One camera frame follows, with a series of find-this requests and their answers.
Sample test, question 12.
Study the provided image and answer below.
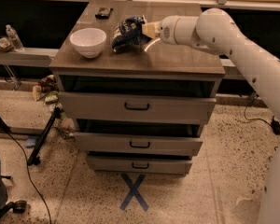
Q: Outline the drawer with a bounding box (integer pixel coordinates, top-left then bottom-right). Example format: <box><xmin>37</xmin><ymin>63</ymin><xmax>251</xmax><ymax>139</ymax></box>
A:
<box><xmin>87</xmin><ymin>155</ymin><xmax>192</xmax><ymax>175</ymax></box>
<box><xmin>75</xmin><ymin>133</ymin><xmax>203</xmax><ymax>156</ymax></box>
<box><xmin>59</xmin><ymin>91</ymin><xmax>217</xmax><ymax>124</ymax></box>

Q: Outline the black power adapter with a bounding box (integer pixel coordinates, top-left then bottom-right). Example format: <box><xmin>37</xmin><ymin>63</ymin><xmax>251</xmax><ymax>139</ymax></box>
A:
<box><xmin>271</xmin><ymin>118</ymin><xmax>280</xmax><ymax>135</ymax></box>

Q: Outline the small black device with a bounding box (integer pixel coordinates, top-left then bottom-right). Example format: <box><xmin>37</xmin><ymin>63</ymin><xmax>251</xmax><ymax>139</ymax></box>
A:
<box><xmin>95</xmin><ymin>7</ymin><xmax>112</xmax><ymax>20</ymax></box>

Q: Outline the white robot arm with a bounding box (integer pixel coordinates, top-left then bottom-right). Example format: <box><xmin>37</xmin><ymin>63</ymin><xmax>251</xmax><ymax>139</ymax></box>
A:
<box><xmin>142</xmin><ymin>8</ymin><xmax>280</xmax><ymax>224</ymax></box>

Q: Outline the office chair base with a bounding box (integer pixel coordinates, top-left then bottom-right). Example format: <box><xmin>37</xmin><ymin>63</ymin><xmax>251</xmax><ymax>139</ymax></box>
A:
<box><xmin>0</xmin><ymin>200</ymin><xmax>27</xmax><ymax>218</ymax></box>

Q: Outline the pile of snack bags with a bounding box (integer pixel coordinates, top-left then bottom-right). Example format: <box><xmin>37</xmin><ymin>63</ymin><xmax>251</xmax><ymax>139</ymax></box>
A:
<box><xmin>32</xmin><ymin>75</ymin><xmax>76</xmax><ymax>139</ymax></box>

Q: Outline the blue tape X mark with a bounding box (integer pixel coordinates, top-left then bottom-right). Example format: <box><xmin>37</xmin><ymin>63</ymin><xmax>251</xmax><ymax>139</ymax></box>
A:
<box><xmin>119</xmin><ymin>174</ymin><xmax>148</xmax><ymax>212</ymax></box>

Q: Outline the top drawer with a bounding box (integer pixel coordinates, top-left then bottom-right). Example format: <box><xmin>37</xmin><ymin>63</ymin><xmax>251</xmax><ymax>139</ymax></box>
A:
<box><xmin>59</xmin><ymin>91</ymin><xmax>217</xmax><ymax>124</ymax></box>

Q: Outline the black floor cable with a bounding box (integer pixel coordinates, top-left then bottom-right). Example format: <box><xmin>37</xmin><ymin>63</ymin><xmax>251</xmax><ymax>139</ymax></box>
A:
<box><xmin>0</xmin><ymin>106</ymin><xmax>53</xmax><ymax>224</ymax></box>

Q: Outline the crumpled item on shelf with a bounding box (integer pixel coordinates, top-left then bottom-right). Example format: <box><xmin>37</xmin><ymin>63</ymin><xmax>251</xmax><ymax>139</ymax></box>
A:
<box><xmin>0</xmin><ymin>36</ymin><xmax>13</xmax><ymax>52</ymax></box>

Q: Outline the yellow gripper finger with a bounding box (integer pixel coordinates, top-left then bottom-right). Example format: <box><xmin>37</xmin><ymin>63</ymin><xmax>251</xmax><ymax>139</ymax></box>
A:
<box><xmin>142</xmin><ymin>21</ymin><xmax>161</xmax><ymax>38</ymax></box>

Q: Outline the bottom drawer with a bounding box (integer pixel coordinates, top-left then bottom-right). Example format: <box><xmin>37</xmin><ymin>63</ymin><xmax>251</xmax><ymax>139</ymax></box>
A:
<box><xmin>87</xmin><ymin>155</ymin><xmax>192</xmax><ymax>175</ymax></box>

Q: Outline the black tripod leg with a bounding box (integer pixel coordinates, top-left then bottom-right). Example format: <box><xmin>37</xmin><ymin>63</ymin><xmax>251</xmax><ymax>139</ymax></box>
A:
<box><xmin>27</xmin><ymin>107</ymin><xmax>61</xmax><ymax>166</ymax></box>

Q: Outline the white bowl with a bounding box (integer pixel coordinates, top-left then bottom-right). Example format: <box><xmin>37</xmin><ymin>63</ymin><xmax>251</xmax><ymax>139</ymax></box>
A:
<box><xmin>69</xmin><ymin>28</ymin><xmax>106</xmax><ymax>58</ymax></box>

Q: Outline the grey drawer cabinet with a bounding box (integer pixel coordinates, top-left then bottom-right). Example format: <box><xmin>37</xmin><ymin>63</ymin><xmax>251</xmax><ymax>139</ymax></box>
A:
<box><xmin>49</xmin><ymin>0</ymin><xmax>226</xmax><ymax>176</ymax></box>

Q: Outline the grey side shelf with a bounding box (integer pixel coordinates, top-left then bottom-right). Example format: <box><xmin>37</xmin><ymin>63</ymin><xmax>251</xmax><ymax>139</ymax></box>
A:
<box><xmin>0</xmin><ymin>48</ymin><xmax>58</xmax><ymax>67</ymax></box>

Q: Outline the middle drawer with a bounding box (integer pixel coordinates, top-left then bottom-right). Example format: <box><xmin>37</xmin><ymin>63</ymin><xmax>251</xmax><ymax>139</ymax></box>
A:
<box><xmin>75</xmin><ymin>133</ymin><xmax>203</xmax><ymax>156</ymax></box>

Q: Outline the clear water bottle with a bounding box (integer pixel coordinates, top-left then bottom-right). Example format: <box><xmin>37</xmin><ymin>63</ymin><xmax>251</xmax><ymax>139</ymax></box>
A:
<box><xmin>6</xmin><ymin>24</ymin><xmax>24</xmax><ymax>52</ymax></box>

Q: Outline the blue chip bag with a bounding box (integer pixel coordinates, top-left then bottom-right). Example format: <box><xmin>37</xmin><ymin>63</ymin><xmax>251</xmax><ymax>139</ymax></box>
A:
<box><xmin>112</xmin><ymin>16</ymin><xmax>151</xmax><ymax>52</ymax></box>

